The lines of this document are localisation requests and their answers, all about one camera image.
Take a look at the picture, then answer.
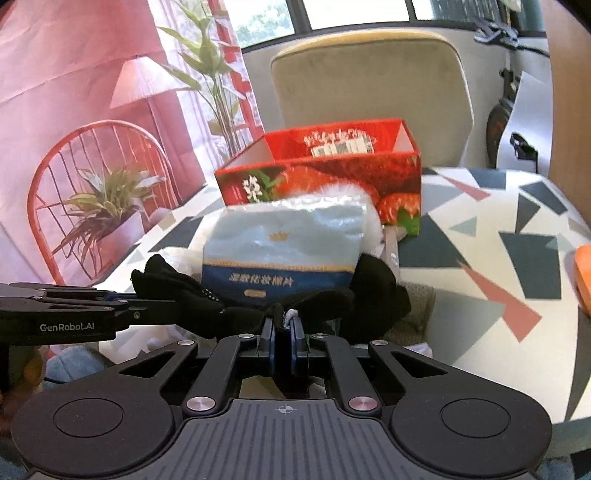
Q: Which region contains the geometric patterned tablecloth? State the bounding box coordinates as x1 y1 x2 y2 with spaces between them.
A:
98 165 591 425

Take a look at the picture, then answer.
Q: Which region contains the person's left hand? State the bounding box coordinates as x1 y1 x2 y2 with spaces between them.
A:
1 346 48 438

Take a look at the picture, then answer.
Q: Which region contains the white board with strap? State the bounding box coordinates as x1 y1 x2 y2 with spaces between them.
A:
497 72 553 177

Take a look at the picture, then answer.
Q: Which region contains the grey knitted sock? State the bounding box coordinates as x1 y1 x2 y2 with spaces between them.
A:
384 281 436 346

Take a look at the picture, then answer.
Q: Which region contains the black exercise bike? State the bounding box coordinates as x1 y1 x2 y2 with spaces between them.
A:
472 16 550 169

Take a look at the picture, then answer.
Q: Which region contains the orange plastic scoop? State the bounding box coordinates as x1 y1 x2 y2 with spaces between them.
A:
574 244 591 315

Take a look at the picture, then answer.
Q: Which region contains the red strawberry cardboard box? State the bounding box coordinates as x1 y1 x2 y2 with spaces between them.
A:
214 119 422 236

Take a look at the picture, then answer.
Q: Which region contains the pink printed backdrop curtain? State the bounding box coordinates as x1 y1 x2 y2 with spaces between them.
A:
1 1 263 285

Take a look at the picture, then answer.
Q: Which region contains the beige upholstered chair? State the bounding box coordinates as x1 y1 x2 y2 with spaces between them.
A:
270 29 474 167

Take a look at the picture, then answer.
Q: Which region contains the white fluffy fur item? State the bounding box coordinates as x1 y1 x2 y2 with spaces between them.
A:
273 181 384 256

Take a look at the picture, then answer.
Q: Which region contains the black sock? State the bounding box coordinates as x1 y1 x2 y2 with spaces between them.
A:
130 252 412 345

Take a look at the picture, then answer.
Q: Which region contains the blue cotton pad package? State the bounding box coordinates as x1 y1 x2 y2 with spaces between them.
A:
201 195 366 305

